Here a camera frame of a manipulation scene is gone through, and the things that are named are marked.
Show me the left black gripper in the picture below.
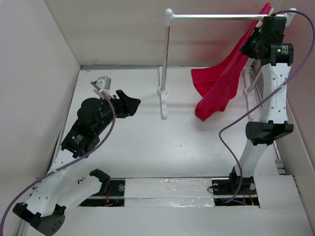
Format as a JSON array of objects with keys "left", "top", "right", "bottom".
[{"left": 94, "top": 90, "right": 140, "bottom": 135}]

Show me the wooden clothes hanger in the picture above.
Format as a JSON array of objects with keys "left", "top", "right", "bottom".
[{"left": 254, "top": 6, "right": 275, "bottom": 74}]

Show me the red t-shirt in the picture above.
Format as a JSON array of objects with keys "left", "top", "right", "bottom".
[{"left": 191, "top": 1, "right": 273, "bottom": 122}]

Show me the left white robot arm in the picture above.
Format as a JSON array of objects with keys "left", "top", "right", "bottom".
[{"left": 13, "top": 90, "right": 141, "bottom": 236}]

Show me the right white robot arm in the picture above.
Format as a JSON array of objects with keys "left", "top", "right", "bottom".
[{"left": 227, "top": 16, "right": 294, "bottom": 193}]

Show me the white metal clothes rack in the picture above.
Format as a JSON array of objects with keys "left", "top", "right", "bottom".
[{"left": 158, "top": 3, "right": 297, "bottom": 118}]

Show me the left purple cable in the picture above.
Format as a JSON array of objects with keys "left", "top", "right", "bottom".
[{"left": 0, "top": 81, "right": 116, "bottom": 229}]

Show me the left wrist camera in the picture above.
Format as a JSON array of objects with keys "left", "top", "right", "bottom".
[{"left": 93, "top": 76, "right": 114, "bottom": 98}]

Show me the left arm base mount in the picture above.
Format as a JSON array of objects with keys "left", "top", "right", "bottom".
[{"left": 79, "top": 169, "right": 126, "bottom": 207}]

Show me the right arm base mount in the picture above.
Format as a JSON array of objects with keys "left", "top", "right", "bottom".
[{"left": 207, "top": 177, "right": 259, "bottom": 207}]

